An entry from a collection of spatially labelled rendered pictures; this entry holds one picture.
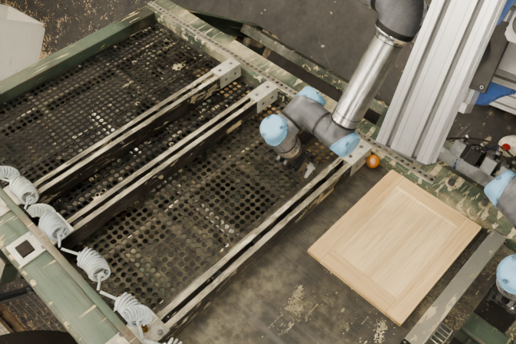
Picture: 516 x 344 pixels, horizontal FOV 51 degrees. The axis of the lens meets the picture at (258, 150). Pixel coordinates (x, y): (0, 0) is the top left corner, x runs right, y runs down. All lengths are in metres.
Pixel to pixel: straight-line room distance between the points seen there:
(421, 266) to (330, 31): 1.74
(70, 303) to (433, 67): 1.28
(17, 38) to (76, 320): 3.62
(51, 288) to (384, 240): 1.08
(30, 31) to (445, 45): 4.49
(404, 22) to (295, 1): 2.14
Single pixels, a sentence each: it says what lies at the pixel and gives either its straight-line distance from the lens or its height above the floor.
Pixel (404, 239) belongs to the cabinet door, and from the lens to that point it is 1.93.
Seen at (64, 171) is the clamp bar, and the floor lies 1.63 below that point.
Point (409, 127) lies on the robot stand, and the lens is 0.87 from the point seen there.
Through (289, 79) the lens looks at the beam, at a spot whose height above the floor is 0.84.
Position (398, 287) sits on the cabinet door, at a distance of 1.83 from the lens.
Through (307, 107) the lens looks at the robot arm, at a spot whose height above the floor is 1.58.
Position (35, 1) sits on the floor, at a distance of 5.31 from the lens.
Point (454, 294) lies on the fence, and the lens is 1.84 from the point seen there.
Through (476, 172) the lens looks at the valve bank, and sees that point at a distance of 2.17.
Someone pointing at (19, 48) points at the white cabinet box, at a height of 0.20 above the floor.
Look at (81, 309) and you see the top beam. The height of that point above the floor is 1.87.
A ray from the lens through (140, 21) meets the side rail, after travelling 2.78.
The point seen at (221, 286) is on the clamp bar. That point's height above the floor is 1.55.
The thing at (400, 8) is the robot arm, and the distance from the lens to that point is 1.28.
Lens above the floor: 2.84
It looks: 55 degrees down
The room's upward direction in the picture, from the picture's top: 96 degrees counter-clockwise
